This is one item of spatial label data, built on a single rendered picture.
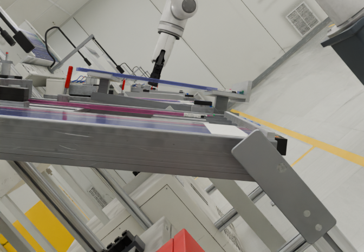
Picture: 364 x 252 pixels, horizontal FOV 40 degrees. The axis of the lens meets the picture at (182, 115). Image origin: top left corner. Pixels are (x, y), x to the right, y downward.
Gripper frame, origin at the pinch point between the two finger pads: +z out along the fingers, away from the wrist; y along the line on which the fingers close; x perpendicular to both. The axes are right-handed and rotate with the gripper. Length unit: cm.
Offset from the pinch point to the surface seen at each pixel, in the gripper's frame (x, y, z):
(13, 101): -24, 62, 15
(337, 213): 92, -50, 28
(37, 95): -46, -49, 20
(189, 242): 10, 126, 16
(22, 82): -30.4, 35.8, 12.4
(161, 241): 15, 47, 37
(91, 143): -3, 93, 15
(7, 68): -36, 34, 10
